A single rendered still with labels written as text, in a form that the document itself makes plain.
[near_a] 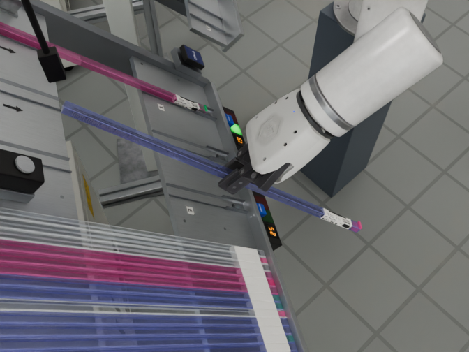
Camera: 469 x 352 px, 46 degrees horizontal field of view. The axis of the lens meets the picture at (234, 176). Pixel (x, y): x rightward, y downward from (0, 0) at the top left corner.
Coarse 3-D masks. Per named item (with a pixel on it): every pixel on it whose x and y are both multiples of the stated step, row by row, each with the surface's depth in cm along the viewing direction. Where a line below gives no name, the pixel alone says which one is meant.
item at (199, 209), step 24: (144, 72) 104; (168, 72) 111; (144, 96) 100; (192, 96) 112; (168, 120) 101; (192, 120) 107; (192, 144) 102; (216, 144) 109; (168, 168) 93; (192, 168) 98; (168, 192) 90; (192, 192) 94; (216, 192) 100; (192, 216) 91; (216, 216) 96; (240, 216) 101; (216, 240) 92; (240, 240) 97
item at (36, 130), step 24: (24, 24) 86; (0, 48) 79; (24, 48) 83; (0, 72) 77; (24, 72) 80; (0, 96) 74; (24, 96) 78; (48, 96) 81; (0, 120) 72; (24, 120) 75; (48, 120) 79; (0, 144) 70; (24, 144) 73; (48, 144) 76; (48, 168) 74; (48, 192) 71; (72, 192) 74; (72, 216) 72
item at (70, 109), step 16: (64, 112) 67; (80, 112) 68; (112, 128) 70; (128, 128) 72; (144, 144) 72; (160, 144) 73; (192, 160) 75; (208, 160) 78; (224, 176) 78; (272, 192) 82; (304, 208) 85; (320, 208) 87; (352, 224) 90
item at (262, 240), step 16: (208, 96) 116; (224, 112) 114; (224, 128) 111; (224, 144) 110; (240, 192) 105; (256, 208) 102; (256, 224) 101; (256, 240) 100; (272, 256) 97; (272, 272) 96; (288, 304) 93; (288, 320) 92
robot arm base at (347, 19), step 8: (336, 0) 133; (344, 0) 133; (352, 0) 127; (360, 0) 124; (336, 8) 131; (344, 8) 131; (352, 8) 128; (360, 8) 126; (336, 16) 130; (344, 16) 130; (352, 16) 130; (344, 24) 129; (352, 24) 129; (352, 32) 128
